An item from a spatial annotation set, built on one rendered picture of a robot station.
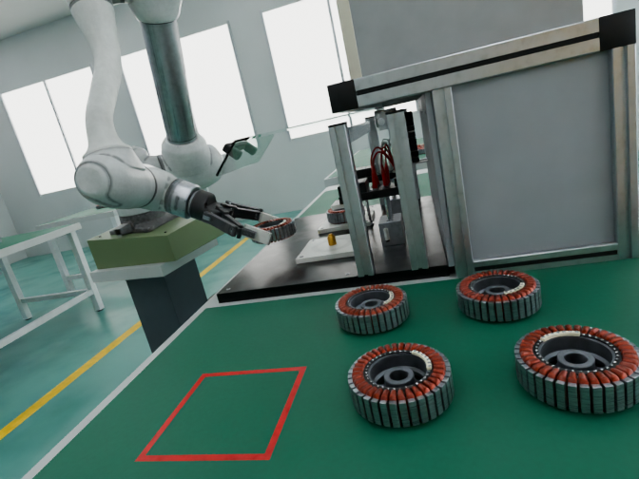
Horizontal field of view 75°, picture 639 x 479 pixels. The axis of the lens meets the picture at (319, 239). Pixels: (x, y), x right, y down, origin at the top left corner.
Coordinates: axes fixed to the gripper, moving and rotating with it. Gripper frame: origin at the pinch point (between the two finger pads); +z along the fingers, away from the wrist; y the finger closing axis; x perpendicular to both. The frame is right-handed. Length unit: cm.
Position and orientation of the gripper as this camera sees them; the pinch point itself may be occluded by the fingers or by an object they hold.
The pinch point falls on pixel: (271, 229)
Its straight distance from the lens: 102.3
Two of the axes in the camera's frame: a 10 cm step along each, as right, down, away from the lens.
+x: 2.8, -9.0, -3.4
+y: -2.0, 3.0, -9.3
